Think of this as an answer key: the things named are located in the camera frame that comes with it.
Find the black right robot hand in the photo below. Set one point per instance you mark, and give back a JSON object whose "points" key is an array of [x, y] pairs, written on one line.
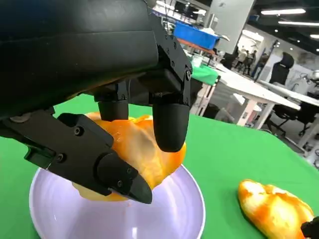
{"points": [[312, 229]]}

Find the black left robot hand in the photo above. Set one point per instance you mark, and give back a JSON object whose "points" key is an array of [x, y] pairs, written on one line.
{"points": [[74, 49]]}

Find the orange and white bread roll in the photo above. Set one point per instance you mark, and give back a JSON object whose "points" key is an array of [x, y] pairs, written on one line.
{"points": [[139, 154], [271, 211]]}

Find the black office chair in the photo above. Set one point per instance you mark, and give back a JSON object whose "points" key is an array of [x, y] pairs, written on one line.
{"points": [[286, 114], [281, 67]]}

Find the green table cloth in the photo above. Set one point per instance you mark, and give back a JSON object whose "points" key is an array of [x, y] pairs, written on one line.
{"points": [[224, 149]]}

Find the blue plastic bin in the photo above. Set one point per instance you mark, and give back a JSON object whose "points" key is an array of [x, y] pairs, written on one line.
{"points": [[194, 36]]}

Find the white desk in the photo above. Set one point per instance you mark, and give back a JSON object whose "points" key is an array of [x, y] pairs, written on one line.
{"points": [[244, 84], [299, 95]]}

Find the lilac plate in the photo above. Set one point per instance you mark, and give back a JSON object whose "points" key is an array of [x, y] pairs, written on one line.
{"points": [[149, 216]]}

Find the person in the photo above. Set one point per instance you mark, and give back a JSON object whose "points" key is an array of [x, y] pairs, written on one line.
{"points": [[253, 61], [241, 58]]}

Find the ceiling light strip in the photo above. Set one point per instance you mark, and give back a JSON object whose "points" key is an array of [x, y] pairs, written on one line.
{"points": [[282, 11], [299, 23]]}

